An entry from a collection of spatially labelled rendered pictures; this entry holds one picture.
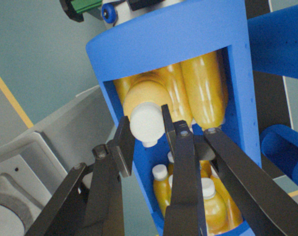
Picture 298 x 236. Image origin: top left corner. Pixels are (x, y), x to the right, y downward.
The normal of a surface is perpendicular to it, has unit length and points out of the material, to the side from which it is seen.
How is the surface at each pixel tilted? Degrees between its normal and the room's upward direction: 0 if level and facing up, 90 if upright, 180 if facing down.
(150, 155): 55
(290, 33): 90
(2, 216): 97
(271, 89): 0
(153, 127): 0
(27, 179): 0
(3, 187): 15
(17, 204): 84
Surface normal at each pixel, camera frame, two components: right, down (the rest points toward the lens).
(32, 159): 0.92, -0.37
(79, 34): 0.00, 0.35
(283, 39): -1.00, -0.01
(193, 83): -0.59, 0.44
